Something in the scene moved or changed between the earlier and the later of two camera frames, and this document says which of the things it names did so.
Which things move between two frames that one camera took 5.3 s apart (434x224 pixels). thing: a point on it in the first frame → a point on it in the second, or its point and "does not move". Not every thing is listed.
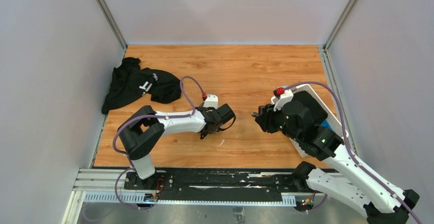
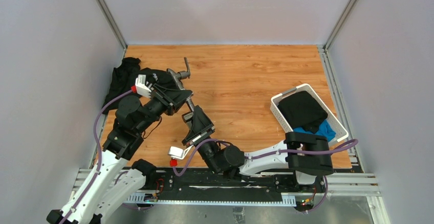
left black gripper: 211,110 → 172,99
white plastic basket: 307,87 does not move
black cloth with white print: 130,82 does not move
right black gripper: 265,118 → 200,124
